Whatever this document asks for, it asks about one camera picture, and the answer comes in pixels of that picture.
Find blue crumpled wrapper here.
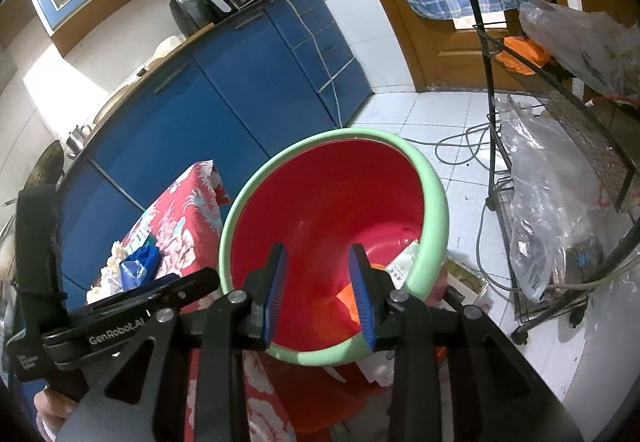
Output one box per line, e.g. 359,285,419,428
119,245,161,292

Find orange wrapper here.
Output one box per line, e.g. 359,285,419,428
336,262,387,324

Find round wooden board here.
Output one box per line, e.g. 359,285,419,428
94,81,134,124

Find orange cloth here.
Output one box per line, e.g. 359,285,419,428
495,35,552,76

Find grey floor cable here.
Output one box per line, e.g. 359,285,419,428
434,119,502,169

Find red floral tablecloth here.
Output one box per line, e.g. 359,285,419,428
85,161,393,442

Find dark wok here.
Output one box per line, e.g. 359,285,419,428
24,139,67,191

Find printed cardboard box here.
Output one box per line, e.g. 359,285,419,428
439,256,489,314

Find white power cable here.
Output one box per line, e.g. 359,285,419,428
272,0,352,129

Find red bucket with green rim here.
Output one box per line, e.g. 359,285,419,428
218,127,449,367

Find large clear plastic bag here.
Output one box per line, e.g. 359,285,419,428
492,95,617,304

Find person's left hand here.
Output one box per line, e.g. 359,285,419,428
34,389,88,442

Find clear crumpled plastic bag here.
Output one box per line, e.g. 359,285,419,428
517,0,640,99

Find white tissue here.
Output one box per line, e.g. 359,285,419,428
86,272,122,305

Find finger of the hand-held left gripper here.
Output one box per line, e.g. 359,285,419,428
87,266,222,318

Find wooden door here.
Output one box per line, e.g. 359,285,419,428
334,0,576,94

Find black metal mesh rack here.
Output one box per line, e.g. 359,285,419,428
434,0,640,345

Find white printed packet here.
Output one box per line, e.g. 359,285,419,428
384,239,422,289

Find steel cup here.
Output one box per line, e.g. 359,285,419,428
64,122,94,156

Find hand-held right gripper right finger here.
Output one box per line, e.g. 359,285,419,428
347,242,583,442

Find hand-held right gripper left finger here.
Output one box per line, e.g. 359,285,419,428
55,242,290,442

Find white bowl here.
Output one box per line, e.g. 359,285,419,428
151,35,187,64

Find black air fryer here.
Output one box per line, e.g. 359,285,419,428
169,0,227,38

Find blue kitchen base cabinet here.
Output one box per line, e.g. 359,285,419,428
55,0,376,315

